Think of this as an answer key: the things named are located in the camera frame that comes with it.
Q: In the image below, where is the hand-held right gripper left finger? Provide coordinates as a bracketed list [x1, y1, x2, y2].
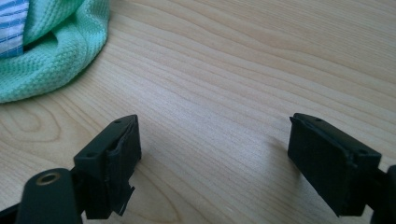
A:
[73, 114, 142, 220]

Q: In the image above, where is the blue and white striped cloth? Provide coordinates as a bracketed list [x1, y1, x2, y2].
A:
[0, 0, 31, 60]

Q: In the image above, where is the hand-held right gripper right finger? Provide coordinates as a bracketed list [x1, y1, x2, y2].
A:
[287, 112, 383, 217]

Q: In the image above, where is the green waffle-weave cloth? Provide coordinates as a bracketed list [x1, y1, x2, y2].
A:
[0, 0, 111, 104]

